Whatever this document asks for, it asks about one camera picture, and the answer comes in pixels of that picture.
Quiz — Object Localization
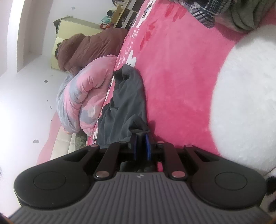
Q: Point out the white shelf with items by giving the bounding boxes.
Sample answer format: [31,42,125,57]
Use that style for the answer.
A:
[100,0,144,30]

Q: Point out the green plaid cloth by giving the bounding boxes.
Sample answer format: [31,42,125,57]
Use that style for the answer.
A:
[173,0,275,33]

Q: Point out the pink white bed headboard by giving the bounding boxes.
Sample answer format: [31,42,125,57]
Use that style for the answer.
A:
[37,112,77,165]

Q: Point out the pink grey folded quilt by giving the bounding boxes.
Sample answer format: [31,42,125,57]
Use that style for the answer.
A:
[57,55,117,136]

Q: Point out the pink floral bed blanket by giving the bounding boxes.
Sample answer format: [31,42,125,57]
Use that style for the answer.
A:
[86,0,276,216]

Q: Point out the brown plush coat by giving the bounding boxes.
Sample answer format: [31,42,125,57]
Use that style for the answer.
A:
[55,28,128,76]

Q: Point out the yellow cabinet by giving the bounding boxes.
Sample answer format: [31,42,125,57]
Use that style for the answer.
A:
[51,16,103,70]

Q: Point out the dark grey trousers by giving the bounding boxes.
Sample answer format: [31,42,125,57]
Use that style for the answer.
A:
[96,64,150,148]

